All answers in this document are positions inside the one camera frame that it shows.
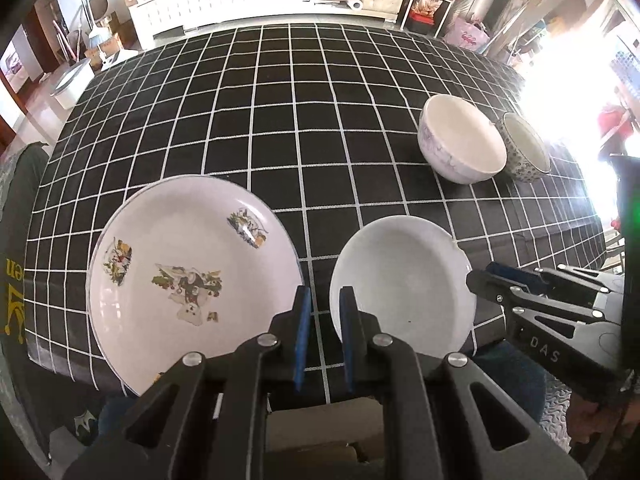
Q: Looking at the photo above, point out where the grey embroidered sofa cover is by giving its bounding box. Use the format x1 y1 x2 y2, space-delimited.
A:
1 143 48 464

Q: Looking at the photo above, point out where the person right hand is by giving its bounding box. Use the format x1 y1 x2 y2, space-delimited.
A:
565 392 639 462

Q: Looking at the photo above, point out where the standing mirror wooden frame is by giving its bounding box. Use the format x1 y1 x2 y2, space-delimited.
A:
482 0 609 59

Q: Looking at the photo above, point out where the black white grid tablecloth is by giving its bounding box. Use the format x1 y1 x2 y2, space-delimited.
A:
24 24 604 404

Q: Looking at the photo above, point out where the pink shopping bag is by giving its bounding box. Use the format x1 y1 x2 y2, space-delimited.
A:
444 18 489 52

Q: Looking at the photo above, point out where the cartoon print white plate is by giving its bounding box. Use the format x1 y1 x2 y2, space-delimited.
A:
86 174 304 394

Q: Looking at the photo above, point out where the white plastic bin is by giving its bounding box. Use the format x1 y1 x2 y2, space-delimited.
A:
51 58 94 110

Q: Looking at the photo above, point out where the paper towel roll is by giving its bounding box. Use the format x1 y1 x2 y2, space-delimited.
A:
340 0 362 10

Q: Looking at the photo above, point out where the blue trousered leg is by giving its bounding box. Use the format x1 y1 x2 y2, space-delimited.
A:
473 340 547 422

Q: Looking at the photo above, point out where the floral patterned bowl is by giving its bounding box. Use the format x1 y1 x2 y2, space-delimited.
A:
497 112 551 183

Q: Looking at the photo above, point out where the white bowl red emblem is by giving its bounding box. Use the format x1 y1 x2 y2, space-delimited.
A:
329 216 476 358

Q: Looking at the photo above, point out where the plain white bowl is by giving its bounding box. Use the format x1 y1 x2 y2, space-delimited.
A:
418 94 506 184

